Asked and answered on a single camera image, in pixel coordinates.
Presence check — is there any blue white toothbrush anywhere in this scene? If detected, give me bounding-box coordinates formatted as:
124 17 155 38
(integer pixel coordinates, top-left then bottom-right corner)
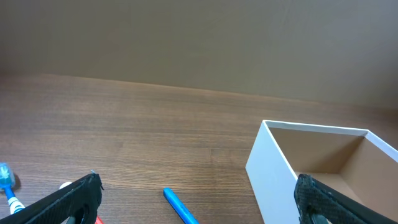
1 162 25 215

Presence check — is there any white open cardboard box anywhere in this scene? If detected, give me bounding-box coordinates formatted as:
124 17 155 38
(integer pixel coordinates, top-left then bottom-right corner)
246 120 397 223

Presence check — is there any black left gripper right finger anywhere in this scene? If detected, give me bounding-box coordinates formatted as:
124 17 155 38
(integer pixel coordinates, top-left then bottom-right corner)
294 174 397 224

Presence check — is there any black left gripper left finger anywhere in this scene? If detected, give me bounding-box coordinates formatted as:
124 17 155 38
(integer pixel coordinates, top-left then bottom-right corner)
1 173 103 224

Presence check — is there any blue disposable razor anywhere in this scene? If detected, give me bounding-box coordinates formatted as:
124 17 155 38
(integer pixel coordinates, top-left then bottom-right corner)
163 187 199 224

